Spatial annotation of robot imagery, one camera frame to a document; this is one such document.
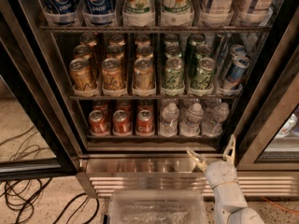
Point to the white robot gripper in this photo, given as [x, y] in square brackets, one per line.
[221, 173]

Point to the clear plastic water bottle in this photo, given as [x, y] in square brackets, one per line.
[211, 126]

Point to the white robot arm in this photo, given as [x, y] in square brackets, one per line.
[230, 205]

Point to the clear water bottle front middle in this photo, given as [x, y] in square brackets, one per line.
[190, 125]

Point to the steel fridge vent grille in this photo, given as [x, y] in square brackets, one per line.
[253, 184]

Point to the clear water bottle behind right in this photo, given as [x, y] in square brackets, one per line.
[211, 103]

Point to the glass fridge door right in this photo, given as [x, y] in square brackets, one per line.
[275, 80]

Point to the glass fridge door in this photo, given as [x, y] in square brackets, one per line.
[275, 80]
[28, 55]

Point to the clear water bottle front left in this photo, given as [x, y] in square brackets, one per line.
[168, 125]

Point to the glass fridge door left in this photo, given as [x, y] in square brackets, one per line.
[28, 55]

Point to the green LaCroix can front right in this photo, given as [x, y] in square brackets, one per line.
[205, 71]

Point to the green lacroix can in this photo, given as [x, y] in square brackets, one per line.
[205, 71]
[173, 73]

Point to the red soda can front right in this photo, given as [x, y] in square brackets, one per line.
[144, 123]

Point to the red soda can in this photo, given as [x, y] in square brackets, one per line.
[124, 105]
[144, 123]
[145, 105]
[101, 105]
[121, 123]
[99, 126]

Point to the red soda can back right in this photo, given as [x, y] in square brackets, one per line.
[145, 105]

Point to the green LaCroix can front left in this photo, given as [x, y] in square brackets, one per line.
[173, 73]

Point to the blue energy drink can front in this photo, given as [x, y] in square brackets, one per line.
[236, 72]

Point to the blue energy drink can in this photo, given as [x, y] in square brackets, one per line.
[236, 72]
[233, 51]

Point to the red soda can front middle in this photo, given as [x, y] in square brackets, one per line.
[121, 123]

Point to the clear plastic bin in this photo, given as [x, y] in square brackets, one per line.
[157, 206]

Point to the green can second row right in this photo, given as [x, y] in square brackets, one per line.
[201, 51]

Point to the green can second row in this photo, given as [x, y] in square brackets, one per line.
[201, 51]
[173, 51]

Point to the orange LaCroix can front right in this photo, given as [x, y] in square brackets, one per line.
[144, 74]

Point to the orange lacroix can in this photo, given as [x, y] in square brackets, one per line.
[82, 75]
[113, 79]
[144, 74]

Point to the red soda can back middle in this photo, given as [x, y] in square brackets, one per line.
[124, 105]

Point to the blue energy drink can behind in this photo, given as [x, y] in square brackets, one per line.
[233, 51]

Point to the green can second row left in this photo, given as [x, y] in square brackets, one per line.
[173, 51]

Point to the green can third row right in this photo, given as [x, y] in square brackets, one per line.
[192, 42]

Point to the green can third row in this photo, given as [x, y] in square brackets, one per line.
[192, 42]
[171, 39]

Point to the red soda can front left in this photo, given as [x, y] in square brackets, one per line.
[99, 126]

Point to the green can third row left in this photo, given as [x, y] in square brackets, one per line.
[171, 39]

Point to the orange can second row right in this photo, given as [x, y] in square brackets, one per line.
[144, 51]

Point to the orange can second row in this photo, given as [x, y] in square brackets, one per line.
[144, 51]
[115, 51]
[82, 51]

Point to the orange LaCroix can front middle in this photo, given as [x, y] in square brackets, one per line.
[113, 79]

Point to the red soda can back left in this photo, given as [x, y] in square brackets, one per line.
[101, 105]

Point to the orange can third row right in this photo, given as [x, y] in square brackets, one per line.
[142, 39]

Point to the orange can third row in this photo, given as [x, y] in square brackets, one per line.
[142, 39]
[117, 39]
[88, 39]

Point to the orange can second row middle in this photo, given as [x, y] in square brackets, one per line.
[115, 51]

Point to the orange can third row middle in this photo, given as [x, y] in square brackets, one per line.
[117, 39]

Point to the orange LaCroix can front left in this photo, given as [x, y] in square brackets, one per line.
[82, 75]

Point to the orange can second row left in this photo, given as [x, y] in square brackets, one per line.
[82, 51]

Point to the orange can third row left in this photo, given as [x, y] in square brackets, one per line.
[88, 39]

